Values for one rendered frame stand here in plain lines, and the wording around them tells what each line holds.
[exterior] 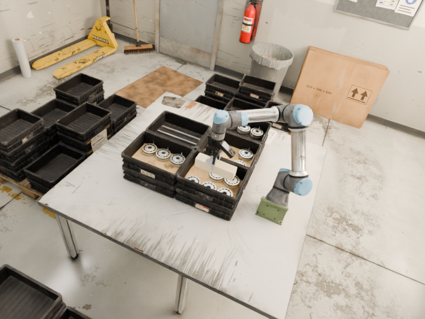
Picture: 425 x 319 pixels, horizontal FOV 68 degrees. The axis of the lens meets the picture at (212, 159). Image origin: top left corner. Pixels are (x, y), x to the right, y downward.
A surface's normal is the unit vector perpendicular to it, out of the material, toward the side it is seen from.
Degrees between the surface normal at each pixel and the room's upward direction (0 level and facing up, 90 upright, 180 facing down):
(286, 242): 0
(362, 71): 81
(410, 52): 90
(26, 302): 0
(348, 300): 0
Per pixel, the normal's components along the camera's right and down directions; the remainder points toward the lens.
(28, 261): 0.13, -0.73
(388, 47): -0.40, 0.58
